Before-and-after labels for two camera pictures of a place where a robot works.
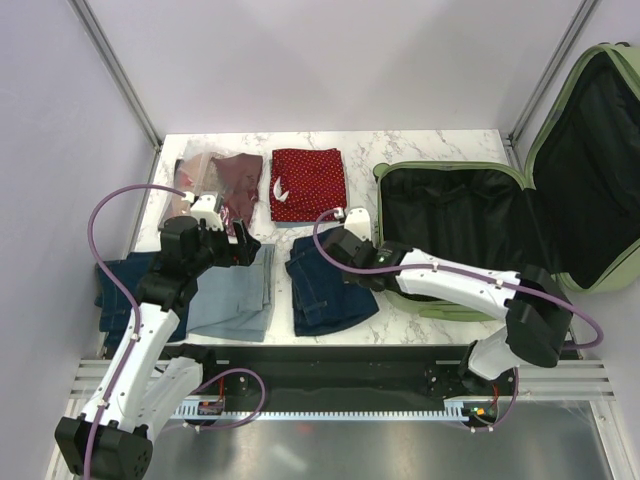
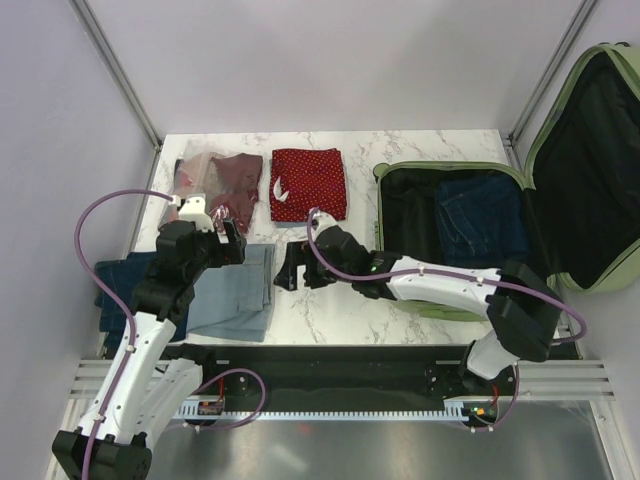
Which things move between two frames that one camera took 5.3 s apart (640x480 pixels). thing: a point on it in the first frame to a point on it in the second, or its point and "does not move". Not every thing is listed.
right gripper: x=348 y=277 does not move
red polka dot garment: x=306 y=183 does not move
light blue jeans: x=234 y=302 does not move
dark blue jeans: x=323 y=297 to x=481 y=222
